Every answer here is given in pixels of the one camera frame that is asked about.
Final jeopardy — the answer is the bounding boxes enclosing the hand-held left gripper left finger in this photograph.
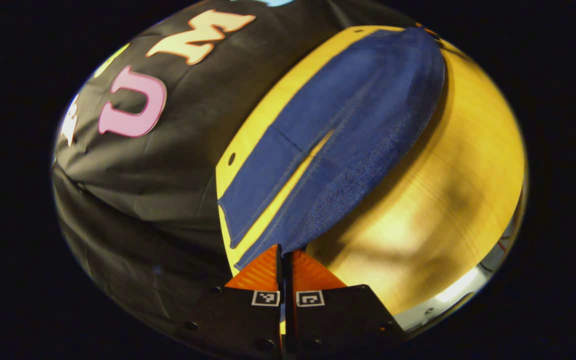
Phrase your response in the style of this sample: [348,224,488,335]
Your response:
[178,244,285,360]

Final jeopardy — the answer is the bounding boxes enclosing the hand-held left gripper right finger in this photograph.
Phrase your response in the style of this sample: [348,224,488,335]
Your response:
[286,249,410,359]

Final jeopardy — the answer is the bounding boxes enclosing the blue jeans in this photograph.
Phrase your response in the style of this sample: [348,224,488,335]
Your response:
[217,26,447,273]

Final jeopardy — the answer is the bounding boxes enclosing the black backdrop cloth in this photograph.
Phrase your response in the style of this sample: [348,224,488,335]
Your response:
[52,0,419,341]

